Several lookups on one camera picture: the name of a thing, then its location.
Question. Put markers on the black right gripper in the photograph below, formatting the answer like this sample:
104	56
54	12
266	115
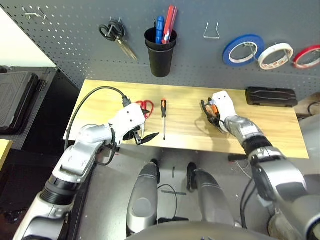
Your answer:
216	122

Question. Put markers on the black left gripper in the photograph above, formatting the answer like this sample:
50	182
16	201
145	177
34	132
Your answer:
131	135

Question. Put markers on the orange black pliers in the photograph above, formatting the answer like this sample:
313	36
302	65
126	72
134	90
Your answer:
203	105

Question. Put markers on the orange black screwdriver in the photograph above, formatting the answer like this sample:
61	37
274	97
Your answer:
163	107

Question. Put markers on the white tape roll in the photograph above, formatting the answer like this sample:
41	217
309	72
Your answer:
261	61

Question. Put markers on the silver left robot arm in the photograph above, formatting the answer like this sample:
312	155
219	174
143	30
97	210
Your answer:
80	155

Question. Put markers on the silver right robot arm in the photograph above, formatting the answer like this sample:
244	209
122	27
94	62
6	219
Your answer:
275	170

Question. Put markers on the black pegboard cup holder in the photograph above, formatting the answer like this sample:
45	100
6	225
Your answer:
161	65

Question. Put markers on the grey perforated pegboard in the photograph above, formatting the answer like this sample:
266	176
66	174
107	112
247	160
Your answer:
75	37

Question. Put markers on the short black floor tape strip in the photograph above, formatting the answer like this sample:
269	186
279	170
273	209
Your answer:
173	172

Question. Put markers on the small black tool case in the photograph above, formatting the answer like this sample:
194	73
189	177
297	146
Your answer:
271	97

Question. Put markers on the blue tape roll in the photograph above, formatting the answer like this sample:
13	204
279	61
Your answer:
226	55

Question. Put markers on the silver left robot leg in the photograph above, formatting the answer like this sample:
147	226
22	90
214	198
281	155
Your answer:
142	197

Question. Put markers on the silver robot leg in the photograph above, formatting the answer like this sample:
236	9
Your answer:
212	197
142	197

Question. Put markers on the long black floor tape strip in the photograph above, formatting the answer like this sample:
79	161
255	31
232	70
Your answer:
173	192

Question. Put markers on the silver right robot leg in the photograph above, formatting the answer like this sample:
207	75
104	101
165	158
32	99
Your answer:
212	197

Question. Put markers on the grey side desk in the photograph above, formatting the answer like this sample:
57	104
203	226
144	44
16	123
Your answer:
311	142

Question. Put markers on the red tape roll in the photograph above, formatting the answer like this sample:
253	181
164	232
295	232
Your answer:
296	59

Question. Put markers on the silver scissors hook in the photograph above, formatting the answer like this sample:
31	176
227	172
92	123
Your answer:
110	29

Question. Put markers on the grey robot torso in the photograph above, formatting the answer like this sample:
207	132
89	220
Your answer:
200	232

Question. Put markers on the black rolling equipment cabinet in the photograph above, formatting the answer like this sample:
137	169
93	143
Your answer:
37	175

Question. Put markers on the person's beige trouser leg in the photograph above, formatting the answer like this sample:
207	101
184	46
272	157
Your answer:
285	227

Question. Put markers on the large black ribbed case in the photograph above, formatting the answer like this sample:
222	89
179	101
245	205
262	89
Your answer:
15	100

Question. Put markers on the light wooden side table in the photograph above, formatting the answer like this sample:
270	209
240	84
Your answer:
4	150

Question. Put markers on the silver double prong hook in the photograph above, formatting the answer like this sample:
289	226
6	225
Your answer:
31	15

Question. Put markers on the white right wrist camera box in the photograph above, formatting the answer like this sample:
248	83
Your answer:
223	105

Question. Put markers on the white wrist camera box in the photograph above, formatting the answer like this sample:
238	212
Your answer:
127	120
223	105

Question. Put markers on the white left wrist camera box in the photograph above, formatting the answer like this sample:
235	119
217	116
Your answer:
127	120

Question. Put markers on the black table leg bracket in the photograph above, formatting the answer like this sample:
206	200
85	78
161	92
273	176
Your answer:
237	157

